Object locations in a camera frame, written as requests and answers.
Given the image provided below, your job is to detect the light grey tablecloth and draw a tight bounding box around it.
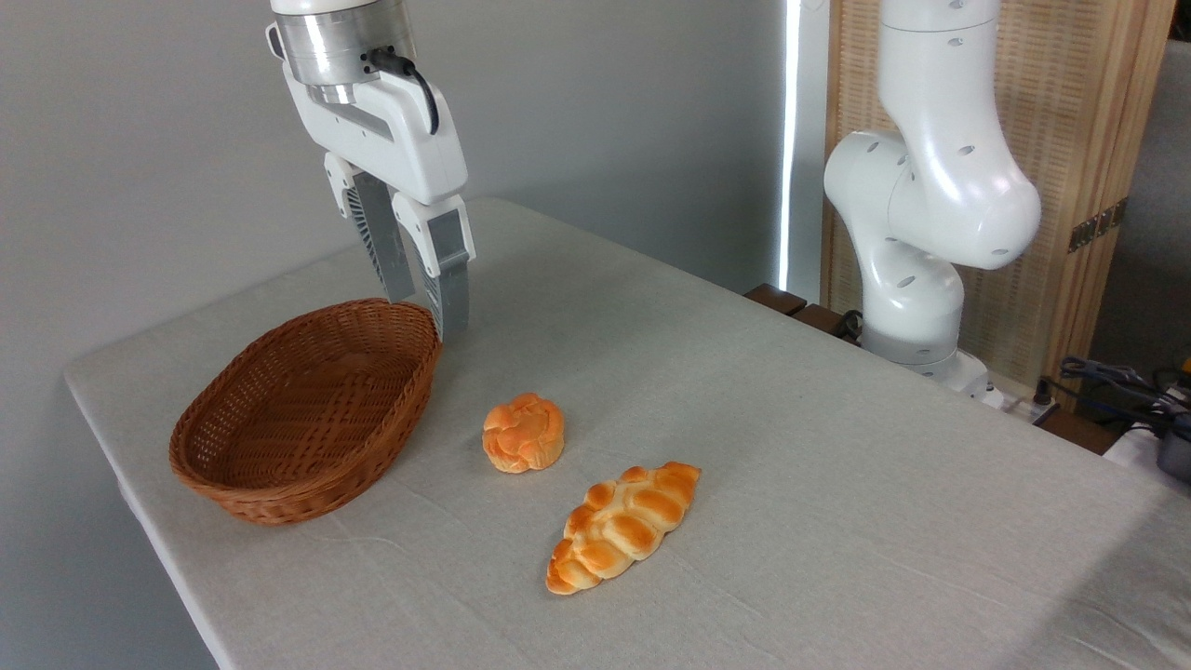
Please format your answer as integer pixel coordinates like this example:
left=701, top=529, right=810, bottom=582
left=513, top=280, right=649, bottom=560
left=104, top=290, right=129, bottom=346
left=63, top=195, right=1191, bottom=670

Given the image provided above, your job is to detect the long braided bread loaf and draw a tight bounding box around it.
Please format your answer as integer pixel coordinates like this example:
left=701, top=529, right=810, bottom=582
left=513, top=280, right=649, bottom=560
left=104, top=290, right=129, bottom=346
left=545, top=461, right=703, bottom=596

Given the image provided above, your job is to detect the dark blue cable bundle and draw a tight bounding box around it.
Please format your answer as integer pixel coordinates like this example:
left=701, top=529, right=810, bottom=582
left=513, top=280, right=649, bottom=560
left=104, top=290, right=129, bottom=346
left=1059, top=355, right=1191, bottom=422

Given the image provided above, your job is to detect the dark grey box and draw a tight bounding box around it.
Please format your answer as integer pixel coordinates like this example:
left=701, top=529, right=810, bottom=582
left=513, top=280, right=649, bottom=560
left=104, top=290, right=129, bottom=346
left=1157, top=414, right=1191, bottom=485

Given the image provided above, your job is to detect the dark brown wooden block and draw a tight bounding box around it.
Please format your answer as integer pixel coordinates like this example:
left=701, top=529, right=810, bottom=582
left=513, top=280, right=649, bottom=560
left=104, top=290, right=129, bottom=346
left=743, top=283, right=809, bottom=317
left=791, top=303, right=863, bottom=346

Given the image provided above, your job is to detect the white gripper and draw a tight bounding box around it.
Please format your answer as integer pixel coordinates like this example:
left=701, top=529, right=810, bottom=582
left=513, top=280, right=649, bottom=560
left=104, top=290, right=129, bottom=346
left=282, top=63, right=477, bottom=343

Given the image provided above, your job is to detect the brown woven wicker basket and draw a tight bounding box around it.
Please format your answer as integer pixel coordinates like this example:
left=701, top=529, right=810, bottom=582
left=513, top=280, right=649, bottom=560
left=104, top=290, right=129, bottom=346
left=168, top=298, right=444, bottom=527

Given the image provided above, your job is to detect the round knotted bread roll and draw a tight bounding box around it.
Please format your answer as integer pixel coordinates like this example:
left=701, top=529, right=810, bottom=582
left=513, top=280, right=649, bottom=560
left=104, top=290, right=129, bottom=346
left=481, top=392, right=567, bottom=475

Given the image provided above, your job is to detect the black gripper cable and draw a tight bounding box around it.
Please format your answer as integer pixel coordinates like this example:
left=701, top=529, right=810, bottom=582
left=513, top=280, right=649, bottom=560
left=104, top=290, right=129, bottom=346
left=367, top=48, right=441, bottom=137

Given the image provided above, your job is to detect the black plug with cable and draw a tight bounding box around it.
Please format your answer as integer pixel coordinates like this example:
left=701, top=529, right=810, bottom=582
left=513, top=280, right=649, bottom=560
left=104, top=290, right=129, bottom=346
left=1031, top=376, right=1064, bottom=429

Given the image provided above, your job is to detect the brass screen hinge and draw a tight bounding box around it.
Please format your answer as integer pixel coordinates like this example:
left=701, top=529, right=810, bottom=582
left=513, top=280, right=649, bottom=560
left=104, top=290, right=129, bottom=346
left=1067, top=196, right=1130, bottom=254

